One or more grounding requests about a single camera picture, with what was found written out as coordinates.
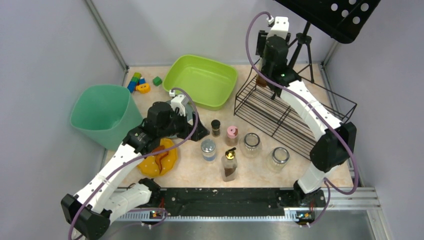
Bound silver lid blue label jar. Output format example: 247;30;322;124
200;139;217;163

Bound gold top oil bottle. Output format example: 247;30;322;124
255;74;267;88
221;147;238;182

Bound glass jar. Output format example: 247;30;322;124
266;147;290;173
239;132;262;159

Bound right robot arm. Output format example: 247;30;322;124
257;32;357;199

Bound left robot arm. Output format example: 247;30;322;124
60;97;210;240

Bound black lid spice jar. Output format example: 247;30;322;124
211;119;221;137

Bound grey-blue plate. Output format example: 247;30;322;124
167;100;195;125

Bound pink lid spice jar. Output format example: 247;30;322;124
225;125;238;147

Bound brown food scraps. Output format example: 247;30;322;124
152;145;169;173

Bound black tripod stand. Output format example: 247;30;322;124
283;21;316;84

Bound green toy cube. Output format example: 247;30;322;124
152;76;163;86

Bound orange toy piece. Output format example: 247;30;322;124
135;83;151;94

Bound green plastic basin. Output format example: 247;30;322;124
162;54;238;111

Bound yellow scalloped plate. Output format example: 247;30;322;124
136;148;178;178

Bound stacked toy blocks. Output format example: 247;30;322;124
127;72;146;93

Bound teal trash bin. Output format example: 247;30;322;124
70;84;143;151

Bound black perforated tray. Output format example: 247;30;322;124
277;0;380;44

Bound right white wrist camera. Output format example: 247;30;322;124
266;16;290;40

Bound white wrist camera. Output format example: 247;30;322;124
266;16;290;40
169;90;189;116

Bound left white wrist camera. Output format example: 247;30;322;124
169;90;189;116

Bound black wire rack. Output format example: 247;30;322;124
233;56;358;165

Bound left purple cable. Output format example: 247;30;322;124
67;87;200;240

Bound purple cable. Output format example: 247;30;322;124
245;11;360;226
67;87;200;240

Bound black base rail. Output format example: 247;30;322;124
109;187;379;223

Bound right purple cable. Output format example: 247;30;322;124
245;11;360;226

